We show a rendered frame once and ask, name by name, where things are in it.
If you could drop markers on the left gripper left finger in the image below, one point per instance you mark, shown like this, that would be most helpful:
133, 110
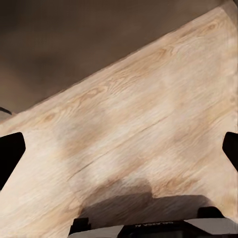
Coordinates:
12, 148

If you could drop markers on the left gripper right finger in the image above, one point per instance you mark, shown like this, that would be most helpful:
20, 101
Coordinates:
230, 148

